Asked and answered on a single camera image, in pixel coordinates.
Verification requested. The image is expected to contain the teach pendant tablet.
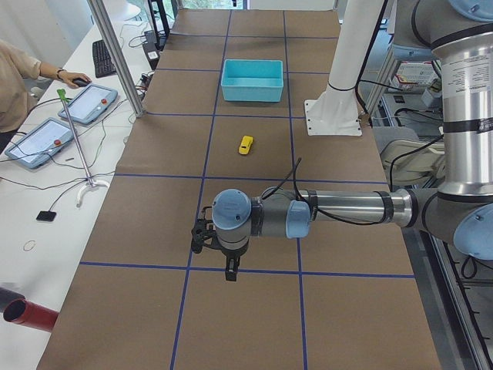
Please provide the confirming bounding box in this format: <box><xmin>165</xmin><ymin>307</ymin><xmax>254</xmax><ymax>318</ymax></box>
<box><xmin>5</xmin><ymin>118</ymin><xmax>73</xmax><ymax>170</ymax></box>
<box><xmin>68</xmin><ymin>84</ymin><xmax>118</xmax><ymax>125</ymax></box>

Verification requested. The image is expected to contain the red cylinder bottle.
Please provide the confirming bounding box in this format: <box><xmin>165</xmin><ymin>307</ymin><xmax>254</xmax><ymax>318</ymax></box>
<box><xmin>3</xmin><ymin>299</ymin><xmax>59</xmax><ymax>332</ymax></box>

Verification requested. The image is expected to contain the metal rod with green clip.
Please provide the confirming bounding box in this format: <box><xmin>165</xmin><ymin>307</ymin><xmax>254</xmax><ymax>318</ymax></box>
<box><xmin>57</xmin><ymin>89</ymin><xmax>110</xmax><ymax>207</ymax></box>

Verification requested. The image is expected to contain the light blue plastic bin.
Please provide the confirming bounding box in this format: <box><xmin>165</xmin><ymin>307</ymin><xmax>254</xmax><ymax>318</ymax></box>
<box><xmin>221</xmin><ymin>59</ymin><xmax>283</xmax><ymax>103</ymax></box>

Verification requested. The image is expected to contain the far teach pendant tablet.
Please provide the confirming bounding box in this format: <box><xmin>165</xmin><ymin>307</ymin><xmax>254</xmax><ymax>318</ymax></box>
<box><xmin>68</xmin><ymin>84</ymin><xmax>118</xmax><ymax>125</ymax></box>

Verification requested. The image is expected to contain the black computer mouse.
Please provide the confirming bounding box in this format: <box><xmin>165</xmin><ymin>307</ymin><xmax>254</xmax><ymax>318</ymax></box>
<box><xmin>72</xmin><ymin>78</ymin><xmax>89</xmax><ymax>87</ymax></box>

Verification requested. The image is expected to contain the black keyboard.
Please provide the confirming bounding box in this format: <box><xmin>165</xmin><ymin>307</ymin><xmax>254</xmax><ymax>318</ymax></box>
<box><xmin>92</xmin><ymin>40</ymin><xmax>116</xmax><ymax>78</ymax></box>

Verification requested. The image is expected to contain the white pedestal column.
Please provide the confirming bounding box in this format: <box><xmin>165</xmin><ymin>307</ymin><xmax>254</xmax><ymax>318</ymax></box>
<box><xmin>304</xmin><ymin>0</ymin><xmax>387</xmax><ymax>136</ymax></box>

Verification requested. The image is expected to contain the small black square pad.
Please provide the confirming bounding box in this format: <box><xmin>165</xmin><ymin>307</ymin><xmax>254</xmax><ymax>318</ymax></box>
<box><xmin>36</xmin><ymin>210</ymin><xmax>57</xmax><ymax>222</ymax></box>

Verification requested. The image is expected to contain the person hand on mouse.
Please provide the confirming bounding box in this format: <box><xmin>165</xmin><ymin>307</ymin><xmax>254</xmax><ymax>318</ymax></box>
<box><xmin>58</xmin><ymin>70</ymin><xmax>92</xmax><ymax>89</ymax></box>

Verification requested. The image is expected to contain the yellow beetle toy car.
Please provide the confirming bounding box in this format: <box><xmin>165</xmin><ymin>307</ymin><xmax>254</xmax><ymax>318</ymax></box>
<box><xmin>238</xmin><ymin>135</ymin><xmax>253</xmax><ymax>156</ymax></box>

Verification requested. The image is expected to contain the near teach pendant tablet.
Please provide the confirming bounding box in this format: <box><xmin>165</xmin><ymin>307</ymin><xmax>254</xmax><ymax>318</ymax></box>
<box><xmin>5</xmin><ymin>118</ymin><xmax>73</xmax><ymax>170</ymax></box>

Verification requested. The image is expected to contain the aluminium frame post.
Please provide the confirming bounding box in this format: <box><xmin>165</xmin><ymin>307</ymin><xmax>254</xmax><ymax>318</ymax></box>
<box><xmin>87</xmin><ymin>0</ymin><xmax>145</xmax><ymax>118</ymax></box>

